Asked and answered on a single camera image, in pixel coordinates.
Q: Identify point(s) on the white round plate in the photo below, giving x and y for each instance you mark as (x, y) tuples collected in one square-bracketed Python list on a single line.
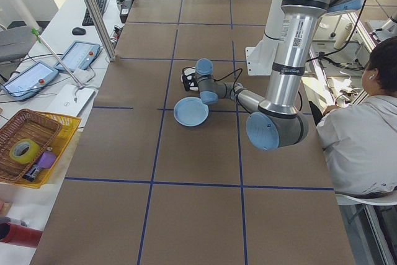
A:
[(188, 77)]

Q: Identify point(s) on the pale ribbed glass plate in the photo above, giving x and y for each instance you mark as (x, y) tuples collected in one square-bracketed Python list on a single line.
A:
[(190, 111)]

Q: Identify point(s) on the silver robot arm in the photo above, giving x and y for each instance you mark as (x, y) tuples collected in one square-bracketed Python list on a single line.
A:
[(288, 60)]

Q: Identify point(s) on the light blue round plate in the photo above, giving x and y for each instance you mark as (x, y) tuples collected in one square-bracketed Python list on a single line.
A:
[(190, 126)]

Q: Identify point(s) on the black box with label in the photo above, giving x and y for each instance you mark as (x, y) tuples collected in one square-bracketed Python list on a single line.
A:
[(125, 12)]

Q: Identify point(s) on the black keyboard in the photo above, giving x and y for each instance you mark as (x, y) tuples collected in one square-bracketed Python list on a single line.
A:
[(96, 9)]

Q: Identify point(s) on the blue teach pendant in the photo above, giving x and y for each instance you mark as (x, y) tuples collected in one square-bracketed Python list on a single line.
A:
[(77, 55), (28, 80)]

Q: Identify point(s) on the black computer mouse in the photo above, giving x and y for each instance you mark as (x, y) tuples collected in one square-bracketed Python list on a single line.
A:
[(78, 31)]

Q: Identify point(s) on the silver laptop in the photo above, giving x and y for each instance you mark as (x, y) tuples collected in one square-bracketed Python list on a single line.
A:
[(69, 102)]

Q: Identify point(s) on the thin metal rod green clip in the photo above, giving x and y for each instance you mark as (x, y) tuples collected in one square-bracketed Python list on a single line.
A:
[(59, 58)]

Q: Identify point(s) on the yellow plastic bin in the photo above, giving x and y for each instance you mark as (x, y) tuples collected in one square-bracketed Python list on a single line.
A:
[(66, 128)]

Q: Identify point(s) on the white bottle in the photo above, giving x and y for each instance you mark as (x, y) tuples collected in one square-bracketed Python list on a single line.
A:
[(342, 37)]

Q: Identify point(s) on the purple block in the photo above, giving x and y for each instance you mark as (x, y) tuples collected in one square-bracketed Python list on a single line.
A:
[(47, 159)]

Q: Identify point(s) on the yellow-green tape roll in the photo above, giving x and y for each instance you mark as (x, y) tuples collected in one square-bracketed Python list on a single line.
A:
[(31, 153)]

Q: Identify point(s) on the grey office chair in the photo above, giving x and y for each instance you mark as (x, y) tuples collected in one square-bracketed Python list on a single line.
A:
[(14, 44)]

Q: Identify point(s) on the brown wicker basket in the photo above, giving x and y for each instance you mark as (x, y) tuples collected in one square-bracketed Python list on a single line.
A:
[(18, 131)]

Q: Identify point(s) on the person in grey hoodie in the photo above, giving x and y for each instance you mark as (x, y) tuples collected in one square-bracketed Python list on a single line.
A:
[(356, 141)]

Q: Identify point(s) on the small black device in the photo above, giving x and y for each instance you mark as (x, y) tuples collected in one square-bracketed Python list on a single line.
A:
[(31, 173)]

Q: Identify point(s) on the red cylinder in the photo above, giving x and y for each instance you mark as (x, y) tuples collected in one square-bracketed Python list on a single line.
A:
[(21, 234)]

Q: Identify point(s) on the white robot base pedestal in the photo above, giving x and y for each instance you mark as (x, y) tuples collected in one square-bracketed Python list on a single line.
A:
[(262, 57)]

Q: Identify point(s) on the aluminium frame post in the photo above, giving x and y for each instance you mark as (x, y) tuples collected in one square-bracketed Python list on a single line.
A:
[(96, 13)]

